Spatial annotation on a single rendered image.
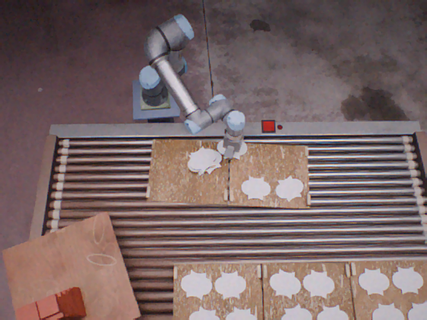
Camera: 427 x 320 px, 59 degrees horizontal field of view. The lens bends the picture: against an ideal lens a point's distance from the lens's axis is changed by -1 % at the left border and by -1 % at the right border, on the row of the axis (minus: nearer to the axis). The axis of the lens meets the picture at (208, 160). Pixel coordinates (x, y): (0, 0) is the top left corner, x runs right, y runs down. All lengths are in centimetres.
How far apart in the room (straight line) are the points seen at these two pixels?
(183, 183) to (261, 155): 44
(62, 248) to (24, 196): 139
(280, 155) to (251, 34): 187
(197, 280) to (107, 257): 43
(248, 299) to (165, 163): 80
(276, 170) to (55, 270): 117
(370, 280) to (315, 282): 27
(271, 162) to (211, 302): 76
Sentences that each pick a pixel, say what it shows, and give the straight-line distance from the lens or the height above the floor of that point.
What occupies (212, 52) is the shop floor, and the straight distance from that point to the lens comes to 357.
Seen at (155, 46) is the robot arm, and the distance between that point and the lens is 169.
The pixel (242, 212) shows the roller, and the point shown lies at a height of 92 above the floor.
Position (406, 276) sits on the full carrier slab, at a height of 95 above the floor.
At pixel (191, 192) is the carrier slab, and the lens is 195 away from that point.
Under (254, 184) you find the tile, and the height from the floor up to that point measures 95.
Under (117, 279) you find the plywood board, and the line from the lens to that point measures 181.
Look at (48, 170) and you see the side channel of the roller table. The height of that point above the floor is 95.
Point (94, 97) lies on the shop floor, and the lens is 343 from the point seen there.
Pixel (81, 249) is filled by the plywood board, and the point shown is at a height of 104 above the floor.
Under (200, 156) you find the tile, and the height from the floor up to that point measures 100.
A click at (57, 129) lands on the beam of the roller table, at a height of 91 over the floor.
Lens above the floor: 280
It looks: 67 degrees down
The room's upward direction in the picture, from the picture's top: 1 degrees clockwise
